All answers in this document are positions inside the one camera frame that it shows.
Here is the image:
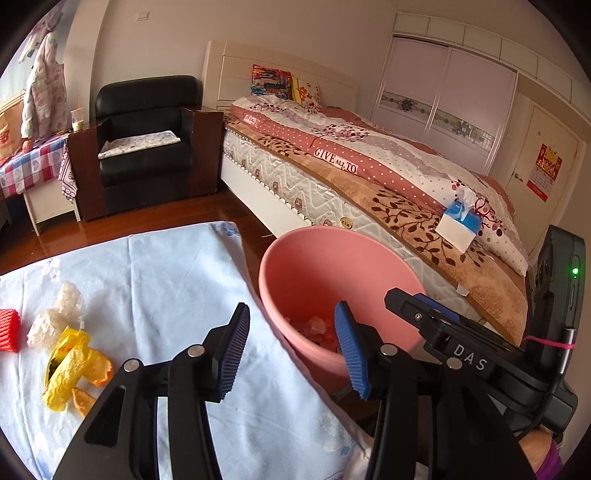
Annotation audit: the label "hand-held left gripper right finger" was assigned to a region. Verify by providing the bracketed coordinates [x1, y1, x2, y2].
[334, 301, 539, 480]

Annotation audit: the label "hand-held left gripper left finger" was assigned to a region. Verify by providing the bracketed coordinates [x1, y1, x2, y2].
[60, 302, 252, 480]

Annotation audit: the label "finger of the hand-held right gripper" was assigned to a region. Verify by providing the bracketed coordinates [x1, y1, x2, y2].
[416, 295, 527, 348]
[385, 288, 451, 354]

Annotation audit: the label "pink white paper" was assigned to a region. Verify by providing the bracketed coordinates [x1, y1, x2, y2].
[283, 315, 345, 355]

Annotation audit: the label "pink plastic bin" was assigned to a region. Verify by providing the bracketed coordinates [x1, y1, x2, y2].
[259, 226, 428, 391]

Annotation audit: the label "orange peel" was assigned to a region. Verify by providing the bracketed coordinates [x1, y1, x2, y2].
[69, 388, 98, 418]
[81, 348, 115, 386]

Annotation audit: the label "yellow foam net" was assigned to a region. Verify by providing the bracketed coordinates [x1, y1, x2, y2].
[42, 327, 93, 411]

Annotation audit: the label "red foam net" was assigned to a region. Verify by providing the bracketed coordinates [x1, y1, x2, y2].
[0, 308, 21, 354]

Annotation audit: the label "blue white tissue box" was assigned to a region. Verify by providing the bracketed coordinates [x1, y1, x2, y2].
[436, 189, 483, 252]

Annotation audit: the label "brown leaf pattern blanket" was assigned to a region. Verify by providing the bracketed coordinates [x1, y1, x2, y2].
[224, 117, 527, 347]

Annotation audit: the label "blue floral tablecloth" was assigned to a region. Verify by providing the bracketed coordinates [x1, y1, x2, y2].
[0, 220, 370, 480]

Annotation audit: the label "pink white patterned quilt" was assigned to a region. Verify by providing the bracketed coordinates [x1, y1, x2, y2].
[229, 95, 529, 273]

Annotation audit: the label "translucent white foam net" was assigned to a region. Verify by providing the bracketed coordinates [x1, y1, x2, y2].
[54, 281, 85, 328]

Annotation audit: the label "white bed with mattress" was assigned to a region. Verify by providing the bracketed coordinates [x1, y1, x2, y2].
[203, 41, 532, 347]

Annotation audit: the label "clear crumpled plastic wrap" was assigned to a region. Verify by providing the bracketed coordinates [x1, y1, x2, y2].
[27, 310, 63, 349]

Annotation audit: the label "white door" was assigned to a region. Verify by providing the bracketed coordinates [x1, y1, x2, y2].
[503, 92, 587, 241]

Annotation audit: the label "white floral seat cushion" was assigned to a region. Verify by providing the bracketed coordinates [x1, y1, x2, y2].
[98, 130, 182, 160]

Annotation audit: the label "white sliding door wardrobe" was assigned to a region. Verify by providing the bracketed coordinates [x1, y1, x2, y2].
[369, 13, 532, 171]

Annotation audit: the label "white low table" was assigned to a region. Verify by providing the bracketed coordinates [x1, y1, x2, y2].
[23, 178, 79, 236]

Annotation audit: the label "white pillow with orange flowers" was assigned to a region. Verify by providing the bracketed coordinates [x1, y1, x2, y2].
[293, 78, 322, 112]

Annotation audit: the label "black leather armchair wooden arms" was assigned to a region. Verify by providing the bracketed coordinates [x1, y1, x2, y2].
[68, 75, 225, 222]

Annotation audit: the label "colourful printed pillow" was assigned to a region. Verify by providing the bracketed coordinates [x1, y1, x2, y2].
[250, 65, 294, 100]

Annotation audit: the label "checked tablecloth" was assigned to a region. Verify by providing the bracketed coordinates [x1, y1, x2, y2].
[0, 134, 77, 201]

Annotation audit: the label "brown paper bag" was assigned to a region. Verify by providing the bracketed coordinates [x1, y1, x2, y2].
[0, 104, 24, 160]

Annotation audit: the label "floral padded coat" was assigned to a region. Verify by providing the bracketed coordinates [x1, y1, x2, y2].
[21, 32, 63, 139]

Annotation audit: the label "pink hat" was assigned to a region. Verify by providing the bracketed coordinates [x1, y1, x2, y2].
[25, 11, 61, 51]

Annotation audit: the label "red wall calendar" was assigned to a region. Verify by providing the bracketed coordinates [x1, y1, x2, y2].
[526, 143, 563, 201]

